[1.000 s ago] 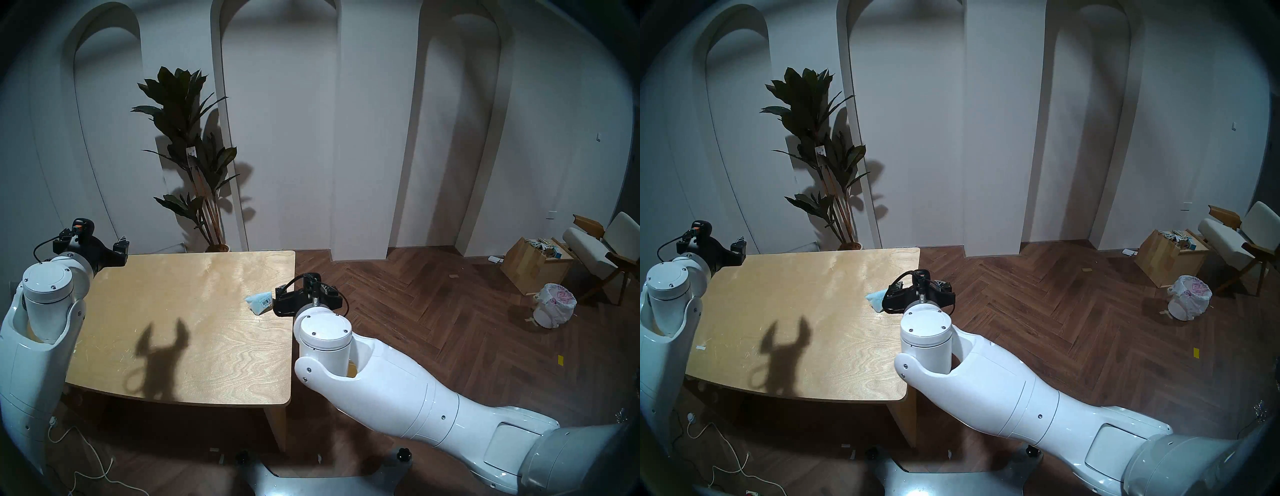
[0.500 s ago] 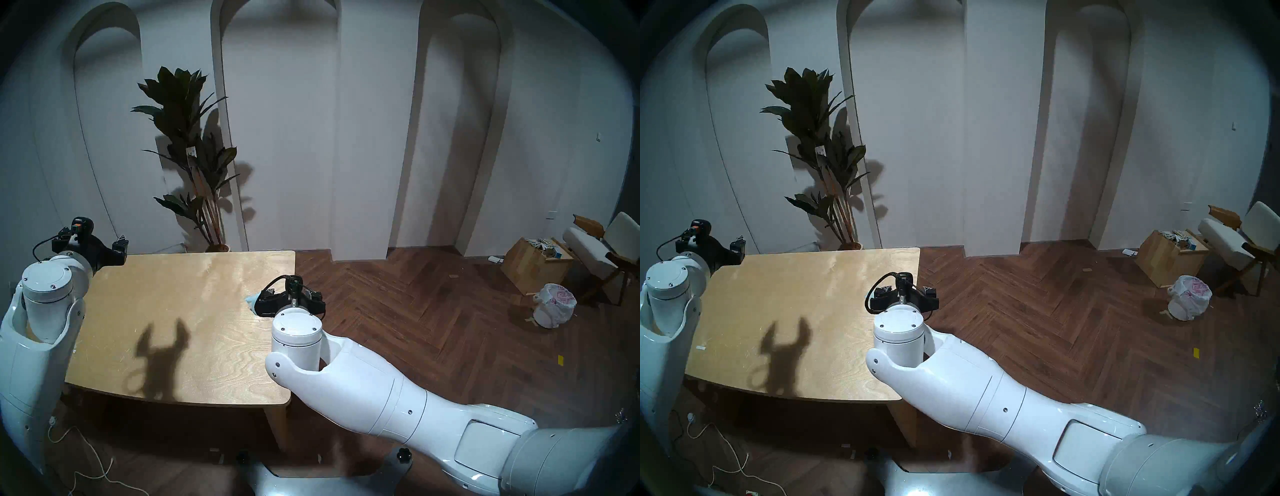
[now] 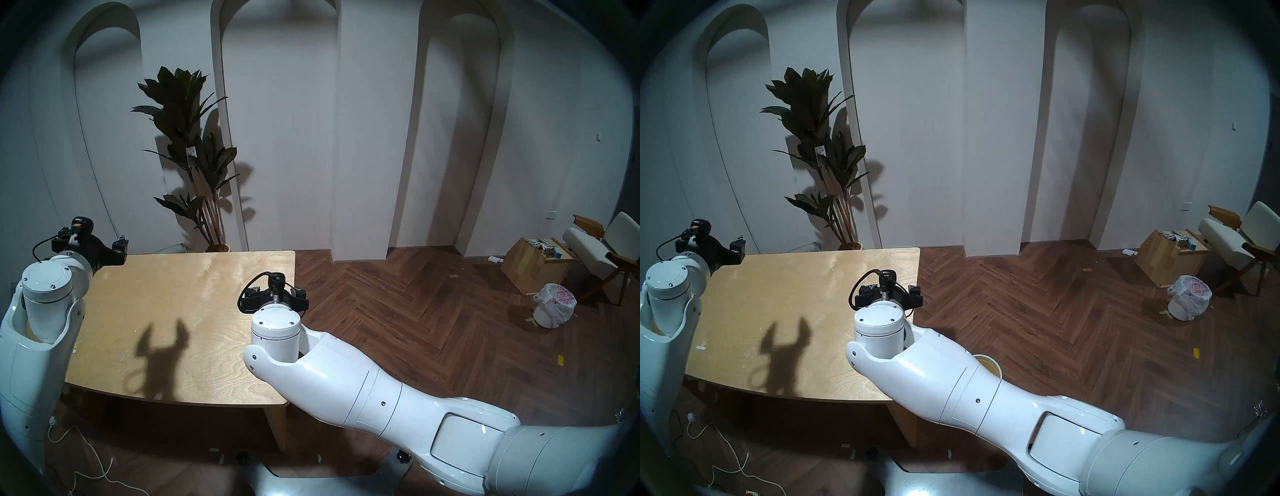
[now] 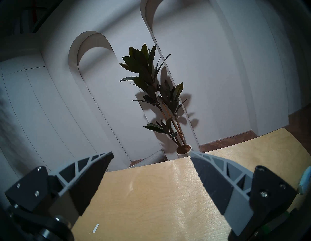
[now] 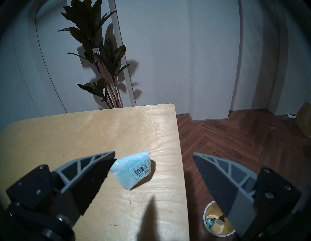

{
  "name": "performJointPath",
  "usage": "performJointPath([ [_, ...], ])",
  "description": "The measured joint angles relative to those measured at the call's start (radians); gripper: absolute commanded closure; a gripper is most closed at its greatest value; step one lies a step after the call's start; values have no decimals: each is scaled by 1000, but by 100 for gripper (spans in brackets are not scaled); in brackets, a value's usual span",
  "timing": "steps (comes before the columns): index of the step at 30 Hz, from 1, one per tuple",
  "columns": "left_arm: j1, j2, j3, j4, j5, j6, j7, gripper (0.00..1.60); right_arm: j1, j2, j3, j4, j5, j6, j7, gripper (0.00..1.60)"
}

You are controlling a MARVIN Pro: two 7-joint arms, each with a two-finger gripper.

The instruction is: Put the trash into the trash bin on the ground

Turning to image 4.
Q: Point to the light wooden table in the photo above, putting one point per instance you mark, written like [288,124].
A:
[158,194]

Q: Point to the white plant pot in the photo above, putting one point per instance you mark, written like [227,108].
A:
[182,152]

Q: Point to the light blue tissue packet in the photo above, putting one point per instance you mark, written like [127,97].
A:
[306,179]

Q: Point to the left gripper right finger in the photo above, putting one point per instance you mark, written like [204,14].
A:
[216,184]

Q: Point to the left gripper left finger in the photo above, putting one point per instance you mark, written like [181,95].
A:
[82,182]

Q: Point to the tall green leafy plant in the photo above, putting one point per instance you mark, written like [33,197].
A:
[141,63]

